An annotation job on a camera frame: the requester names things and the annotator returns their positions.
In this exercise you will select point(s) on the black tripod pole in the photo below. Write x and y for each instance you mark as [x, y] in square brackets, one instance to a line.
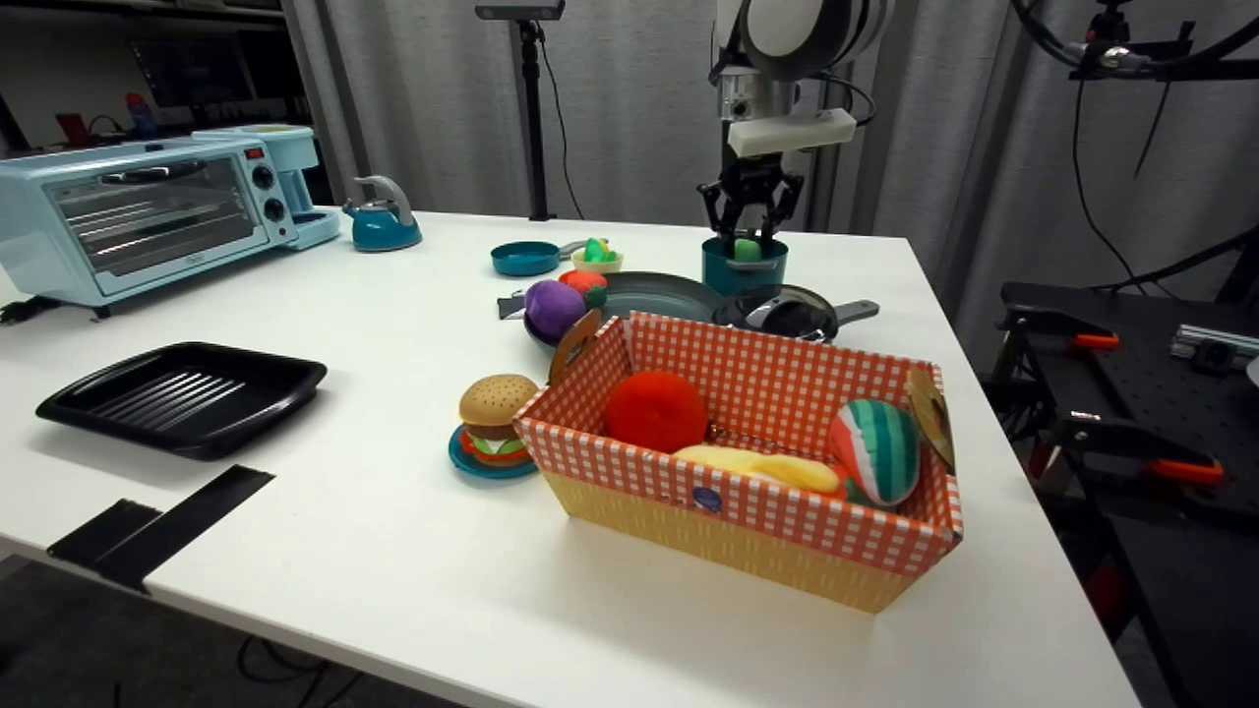
[525, 21]

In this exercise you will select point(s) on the colourful taco plush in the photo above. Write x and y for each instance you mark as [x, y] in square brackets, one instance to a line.
[596, 258]

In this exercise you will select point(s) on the purple plush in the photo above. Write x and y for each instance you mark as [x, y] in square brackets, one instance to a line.
[554, 310]

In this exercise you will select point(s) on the black tape strip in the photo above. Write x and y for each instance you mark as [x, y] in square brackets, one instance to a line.
[132, 542]

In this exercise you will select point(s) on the teal toy pot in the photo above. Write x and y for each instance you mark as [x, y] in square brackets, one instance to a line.
[743, 275]

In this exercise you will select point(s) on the black side cart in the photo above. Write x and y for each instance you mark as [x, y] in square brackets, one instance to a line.
[1142, 447]

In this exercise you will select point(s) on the dark grey plate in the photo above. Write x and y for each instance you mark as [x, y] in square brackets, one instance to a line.
[659, 292]

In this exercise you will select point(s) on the grey curtain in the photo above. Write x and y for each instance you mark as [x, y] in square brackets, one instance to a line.
[987, 154]

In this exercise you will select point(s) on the teal toy frying pan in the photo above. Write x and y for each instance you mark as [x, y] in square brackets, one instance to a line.
[529, 258]

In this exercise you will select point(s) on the orange checkered cardboard basket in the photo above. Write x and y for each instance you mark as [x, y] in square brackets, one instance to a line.
[764, 396]

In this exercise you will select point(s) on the burger plush on saucer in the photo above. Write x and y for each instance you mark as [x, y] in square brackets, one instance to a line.
[486, 438]

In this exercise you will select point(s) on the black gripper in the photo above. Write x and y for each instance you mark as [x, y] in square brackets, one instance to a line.
[749, 184]

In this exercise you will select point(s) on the watermelon slice plush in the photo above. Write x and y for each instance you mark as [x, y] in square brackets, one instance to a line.
[878, 451]

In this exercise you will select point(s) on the yellow banana plush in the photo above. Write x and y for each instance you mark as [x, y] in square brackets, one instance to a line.
[764, 464]

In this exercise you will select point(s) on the black toy pot lid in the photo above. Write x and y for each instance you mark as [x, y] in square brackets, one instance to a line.
[794, 313]

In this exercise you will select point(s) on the red round plush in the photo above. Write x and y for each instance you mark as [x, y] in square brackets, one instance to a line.
[656, 410]

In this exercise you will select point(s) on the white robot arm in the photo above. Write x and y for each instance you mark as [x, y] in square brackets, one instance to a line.
[768, 53]

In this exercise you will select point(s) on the light blue toaster oven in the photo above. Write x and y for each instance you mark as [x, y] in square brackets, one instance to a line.
[117, 222]

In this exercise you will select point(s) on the black grill tray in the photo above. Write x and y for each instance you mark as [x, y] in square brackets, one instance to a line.
[190, 400]

